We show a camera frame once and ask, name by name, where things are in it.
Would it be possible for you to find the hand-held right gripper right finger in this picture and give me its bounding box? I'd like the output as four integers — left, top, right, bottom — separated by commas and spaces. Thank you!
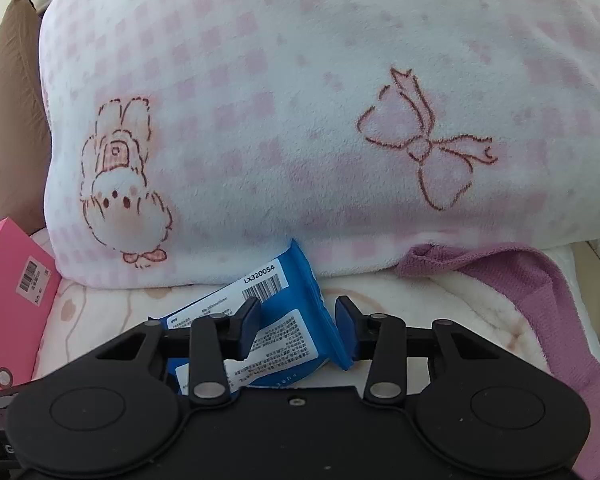
335, 296, 506, 406

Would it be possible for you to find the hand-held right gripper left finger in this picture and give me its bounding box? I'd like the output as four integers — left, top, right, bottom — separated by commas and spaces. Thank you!
95, 296, 262, 407

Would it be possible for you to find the blue wipes packet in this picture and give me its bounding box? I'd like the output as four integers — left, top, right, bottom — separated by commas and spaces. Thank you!
147, 238, 353, 396

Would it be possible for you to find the pink cardboard box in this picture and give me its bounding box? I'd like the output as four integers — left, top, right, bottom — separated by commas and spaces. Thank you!
0, 217, 62, 396

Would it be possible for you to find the purple towel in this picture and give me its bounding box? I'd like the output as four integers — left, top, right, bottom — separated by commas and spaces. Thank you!
396, 242, 600, 480

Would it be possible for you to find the pink checked pillow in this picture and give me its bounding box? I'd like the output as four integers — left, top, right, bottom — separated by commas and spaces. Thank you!
39, 0, 600, 291

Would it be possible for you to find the brown pillow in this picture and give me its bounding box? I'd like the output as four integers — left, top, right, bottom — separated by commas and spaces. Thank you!
0, 0, 51, 236

